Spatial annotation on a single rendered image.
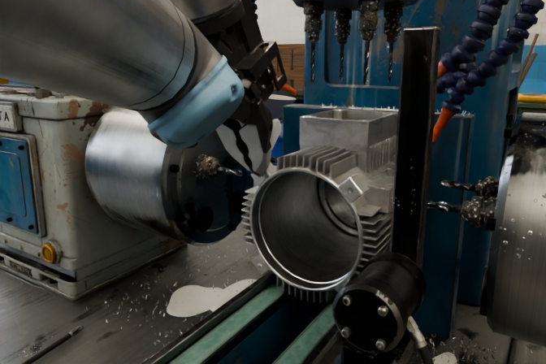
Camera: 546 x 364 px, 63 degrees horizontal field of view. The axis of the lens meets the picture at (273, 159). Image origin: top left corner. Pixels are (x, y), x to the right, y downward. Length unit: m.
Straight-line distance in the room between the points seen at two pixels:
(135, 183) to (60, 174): 0.18
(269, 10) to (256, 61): 6.07
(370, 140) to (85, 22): 0.46
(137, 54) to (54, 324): 0.67
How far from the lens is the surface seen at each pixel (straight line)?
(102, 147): 0.75
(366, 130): 0.58
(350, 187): 0.51
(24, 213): 0.93
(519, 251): 0.46
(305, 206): 0.71
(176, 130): 0.31
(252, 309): 0.58
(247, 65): 0.48
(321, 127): 0.60
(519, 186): 0.46
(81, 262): 0.87
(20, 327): 0.87
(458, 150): 0.67
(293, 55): 6.07
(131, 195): 0.71
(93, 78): 0.21
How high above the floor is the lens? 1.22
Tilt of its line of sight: 13 degrees down
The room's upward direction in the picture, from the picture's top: straight up
